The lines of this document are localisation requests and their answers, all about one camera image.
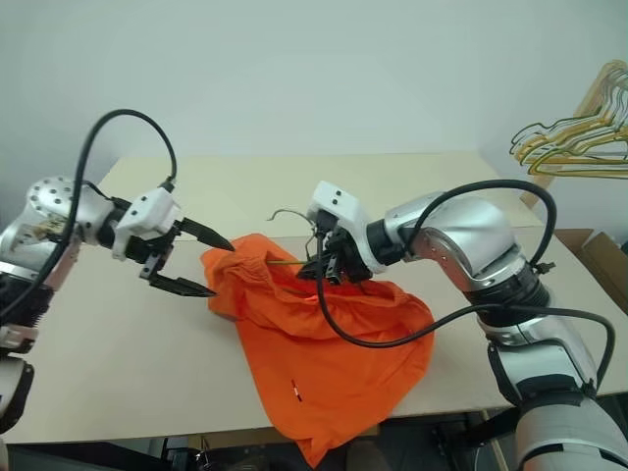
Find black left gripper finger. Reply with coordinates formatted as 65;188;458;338
173;217;236;253
148;273;219;299

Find light wooden table leg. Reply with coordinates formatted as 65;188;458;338
492;435;512;471

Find bunch of hangers on rack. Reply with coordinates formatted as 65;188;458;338
509;116;628;164

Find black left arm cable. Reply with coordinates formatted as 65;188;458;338
0;108;180;323

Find olive green wire hanger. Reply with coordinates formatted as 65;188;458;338
264;207;326;271

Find brown cardboard box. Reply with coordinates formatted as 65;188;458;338
553;228;628;316

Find light wooden rack pole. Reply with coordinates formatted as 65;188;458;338
518;60;628;209

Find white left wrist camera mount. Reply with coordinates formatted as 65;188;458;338
111;187;184;262

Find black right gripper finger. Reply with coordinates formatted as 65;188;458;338
295;259;329;282
323;251;345;288

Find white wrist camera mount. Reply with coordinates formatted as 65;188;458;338
305;180;387;274
111;187;184;262

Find yellow wire hanger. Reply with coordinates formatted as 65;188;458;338
528;146;628;182
595;60;628;131
514;129;628;169

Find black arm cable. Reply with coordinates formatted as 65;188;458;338
313;179;617;394
0;108;180;323

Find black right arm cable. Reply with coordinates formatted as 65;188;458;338
313;179;617;394

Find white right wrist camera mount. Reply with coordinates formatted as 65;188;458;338
305;180;387;274

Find orange shorts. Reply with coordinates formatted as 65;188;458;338
200;233;438;468

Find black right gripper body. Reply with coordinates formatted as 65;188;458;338
312;207;374;286

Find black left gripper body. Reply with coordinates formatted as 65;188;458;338
125;222;185;284

